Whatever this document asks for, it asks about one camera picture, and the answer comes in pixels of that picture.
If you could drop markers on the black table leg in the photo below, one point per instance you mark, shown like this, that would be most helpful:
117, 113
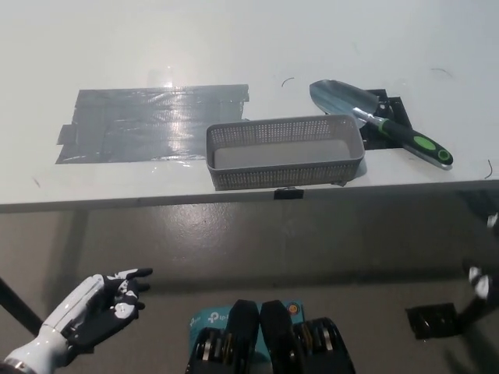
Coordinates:
471, 311
19, 305

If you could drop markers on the black floor plate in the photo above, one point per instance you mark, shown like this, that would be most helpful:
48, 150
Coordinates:
432, 319

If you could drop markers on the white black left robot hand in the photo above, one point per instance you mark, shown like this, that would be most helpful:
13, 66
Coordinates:
78, 308

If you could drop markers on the black tape patch on table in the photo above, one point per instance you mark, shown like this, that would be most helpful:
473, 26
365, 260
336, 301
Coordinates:
397, 111

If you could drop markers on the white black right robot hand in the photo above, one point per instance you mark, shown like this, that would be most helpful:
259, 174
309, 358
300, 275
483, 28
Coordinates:
481, 282

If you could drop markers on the grey perforated plastic basket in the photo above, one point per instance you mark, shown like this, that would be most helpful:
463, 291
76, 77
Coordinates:
280, 171

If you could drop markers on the large grey duct tape patch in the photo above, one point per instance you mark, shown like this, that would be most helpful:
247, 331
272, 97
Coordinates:
136, 128

